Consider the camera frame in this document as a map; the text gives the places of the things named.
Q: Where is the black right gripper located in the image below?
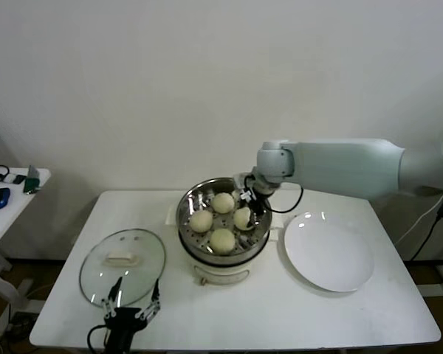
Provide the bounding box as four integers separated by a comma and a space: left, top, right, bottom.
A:
245, 188, 269, 228

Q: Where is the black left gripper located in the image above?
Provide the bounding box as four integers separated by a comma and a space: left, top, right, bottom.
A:
101, 276, 162, 351

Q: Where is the white steamed baozi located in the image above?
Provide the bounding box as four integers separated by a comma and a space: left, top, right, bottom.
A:
211, 192, 236, 215
189, 209, 214, 234
209, 228, 237, 255
232, 208, 253, 232

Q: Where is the round glass pot lid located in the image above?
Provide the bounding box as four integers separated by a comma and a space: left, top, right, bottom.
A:
79, 228, 168, 307

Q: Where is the perforated steel steamer basket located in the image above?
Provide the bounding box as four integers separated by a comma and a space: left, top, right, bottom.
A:
176, 178, 273, 265

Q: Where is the steel steamer pot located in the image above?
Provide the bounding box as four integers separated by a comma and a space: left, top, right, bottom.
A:
165, 204, 284, 287

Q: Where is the white round plate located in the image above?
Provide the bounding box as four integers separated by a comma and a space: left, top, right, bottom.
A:
283, 211, 376, 294

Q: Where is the floor power strip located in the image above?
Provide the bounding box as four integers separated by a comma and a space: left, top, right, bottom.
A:
7, 312, 36, 335

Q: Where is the white side table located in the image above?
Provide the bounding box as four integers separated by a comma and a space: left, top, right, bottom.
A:
0, 166, 52, 314

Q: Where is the green upright gadget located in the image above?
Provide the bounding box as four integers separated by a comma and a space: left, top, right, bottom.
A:
24, 164, 42, 195

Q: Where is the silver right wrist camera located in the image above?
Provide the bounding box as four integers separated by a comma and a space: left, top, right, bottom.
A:
231, 172, 249, 191

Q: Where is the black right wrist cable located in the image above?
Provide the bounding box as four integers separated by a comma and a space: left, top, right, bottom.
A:
268, 184, 304, 214

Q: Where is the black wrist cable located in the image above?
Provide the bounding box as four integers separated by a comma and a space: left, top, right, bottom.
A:
268, 184, 304, 214
86, 324, 108, 351

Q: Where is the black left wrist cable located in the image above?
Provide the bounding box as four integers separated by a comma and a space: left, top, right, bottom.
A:
86, 324, 108, 351

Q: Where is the white power cable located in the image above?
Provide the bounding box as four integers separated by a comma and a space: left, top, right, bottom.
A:
395, 190, 443, 246

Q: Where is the black power cable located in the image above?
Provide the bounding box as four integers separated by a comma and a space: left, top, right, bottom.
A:
408, 217, 441, 262

